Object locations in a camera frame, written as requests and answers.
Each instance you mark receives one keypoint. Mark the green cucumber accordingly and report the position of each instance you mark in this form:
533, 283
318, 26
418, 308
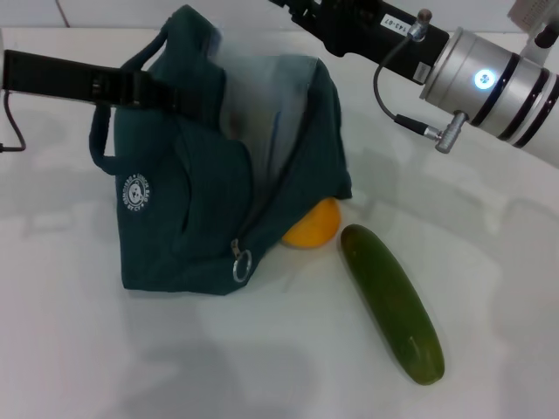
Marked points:
393, 305

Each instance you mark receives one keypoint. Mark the yellow pear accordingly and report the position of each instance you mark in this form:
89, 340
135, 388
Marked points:
319, 227

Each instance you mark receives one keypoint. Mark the dark teal insulated lunch bag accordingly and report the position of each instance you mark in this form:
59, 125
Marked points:
196, 183

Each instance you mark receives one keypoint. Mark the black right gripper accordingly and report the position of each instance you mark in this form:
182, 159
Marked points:
375, 30

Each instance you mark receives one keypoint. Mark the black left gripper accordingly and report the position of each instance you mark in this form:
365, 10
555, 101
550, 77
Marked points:
48, 74

